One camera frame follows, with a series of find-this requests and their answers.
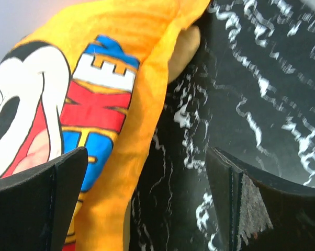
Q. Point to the white pillow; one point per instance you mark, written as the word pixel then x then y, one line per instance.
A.
pixel 186 46

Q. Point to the orange cartoon print pillowcase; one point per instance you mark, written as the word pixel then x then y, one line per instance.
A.
pixel 94 76

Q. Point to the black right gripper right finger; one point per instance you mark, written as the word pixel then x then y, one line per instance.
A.
pixel 257 210

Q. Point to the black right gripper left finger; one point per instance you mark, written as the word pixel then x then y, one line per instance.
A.
pixel 36 205

